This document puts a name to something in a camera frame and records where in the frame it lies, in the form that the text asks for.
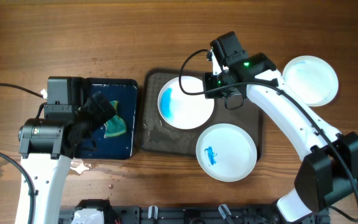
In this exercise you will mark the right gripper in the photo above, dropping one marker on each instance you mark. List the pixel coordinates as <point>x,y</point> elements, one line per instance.
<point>211,91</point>

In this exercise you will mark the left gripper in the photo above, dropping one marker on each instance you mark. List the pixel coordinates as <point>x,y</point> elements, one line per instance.
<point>100,116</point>

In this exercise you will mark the green yellow sponge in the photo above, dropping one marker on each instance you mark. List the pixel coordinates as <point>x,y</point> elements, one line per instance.
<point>115,127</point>

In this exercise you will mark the white plate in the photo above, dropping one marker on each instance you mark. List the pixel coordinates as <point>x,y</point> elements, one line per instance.
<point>226,152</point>
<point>312,79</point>
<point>183,111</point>

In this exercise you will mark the white plate bottom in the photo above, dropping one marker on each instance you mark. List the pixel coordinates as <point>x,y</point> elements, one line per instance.
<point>226,152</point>

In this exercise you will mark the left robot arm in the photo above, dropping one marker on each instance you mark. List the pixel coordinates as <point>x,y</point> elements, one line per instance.
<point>47,145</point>

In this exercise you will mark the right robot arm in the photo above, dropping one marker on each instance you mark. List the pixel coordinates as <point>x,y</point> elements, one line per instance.
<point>329,159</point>

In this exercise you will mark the black water tray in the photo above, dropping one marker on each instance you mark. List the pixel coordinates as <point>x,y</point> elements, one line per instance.
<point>122,94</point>

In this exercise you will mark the dark brown serving tray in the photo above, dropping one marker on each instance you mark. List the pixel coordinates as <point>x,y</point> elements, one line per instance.
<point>156,135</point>

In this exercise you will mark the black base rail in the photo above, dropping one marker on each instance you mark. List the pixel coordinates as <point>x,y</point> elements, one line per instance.
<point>249,214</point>

